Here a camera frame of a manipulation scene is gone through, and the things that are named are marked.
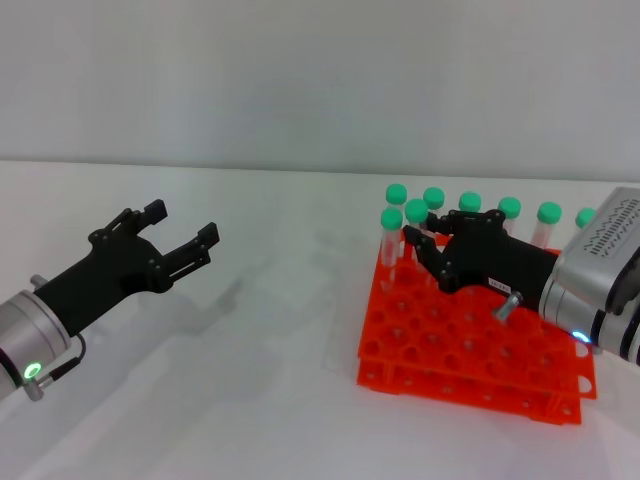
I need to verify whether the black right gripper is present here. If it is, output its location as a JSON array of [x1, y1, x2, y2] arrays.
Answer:
[[401, 208, 560, 312]]

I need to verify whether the silver right gripper bolt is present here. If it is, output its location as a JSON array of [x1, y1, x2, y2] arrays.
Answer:
[[494, 291, 524, 322]]

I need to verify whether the orange plastic test tube rack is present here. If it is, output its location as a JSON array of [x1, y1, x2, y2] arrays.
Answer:
[[355, 233, 599, 427]]

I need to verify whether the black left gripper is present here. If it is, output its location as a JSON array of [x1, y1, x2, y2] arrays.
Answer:
[[33, 198, 222, 338]]

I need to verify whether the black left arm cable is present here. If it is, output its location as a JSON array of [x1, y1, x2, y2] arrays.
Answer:
[[23, 331, 89, 402]]

